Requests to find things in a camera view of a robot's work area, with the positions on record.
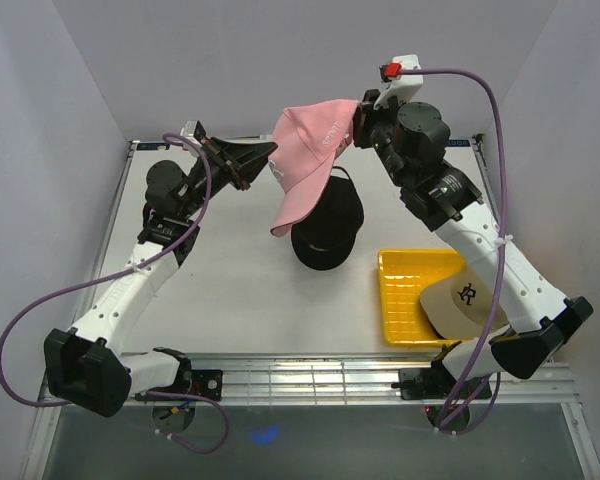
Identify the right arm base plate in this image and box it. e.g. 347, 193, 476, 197
391, 367, 492, 400

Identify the aluminium frame rail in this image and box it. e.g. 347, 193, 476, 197
37, 352, 581, 409

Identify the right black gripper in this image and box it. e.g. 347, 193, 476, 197
349, 89, 409, 188

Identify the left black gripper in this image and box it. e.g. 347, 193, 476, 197
179, 137, 278, 220

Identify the black baseball cap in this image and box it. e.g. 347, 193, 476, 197
291, 166, 364, 271

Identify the right blue corner label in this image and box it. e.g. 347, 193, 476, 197
447, 139, 471, 148

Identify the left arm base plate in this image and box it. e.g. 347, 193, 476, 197
133, 369, 224, 401

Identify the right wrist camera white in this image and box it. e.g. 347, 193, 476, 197
373, 54, 423, 110

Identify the blue corner label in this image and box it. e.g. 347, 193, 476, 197
447, 139, 471, 148
136, 142, 168, 151

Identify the yellow plastic tray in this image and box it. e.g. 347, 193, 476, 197
377, 249, 466, 349

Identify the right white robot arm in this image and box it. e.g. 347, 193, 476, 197
353, 89, 593, 397

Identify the left blue corner label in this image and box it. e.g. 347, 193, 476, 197
136, 142, 168, 151

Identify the pink baseball cap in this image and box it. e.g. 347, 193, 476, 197
268, 99, 359, 238

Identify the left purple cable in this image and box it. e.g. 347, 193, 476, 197
0, 132, 230, 455

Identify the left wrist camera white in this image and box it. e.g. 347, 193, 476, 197
180, 120, 209, 145

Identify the beige baseball cap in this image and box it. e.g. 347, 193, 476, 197
419, 267, 492, 340

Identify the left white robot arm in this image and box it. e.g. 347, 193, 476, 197
44, 134, 277, 418

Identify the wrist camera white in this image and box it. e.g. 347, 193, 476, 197
180, 120, 209, 145
373, 54, 423, 110

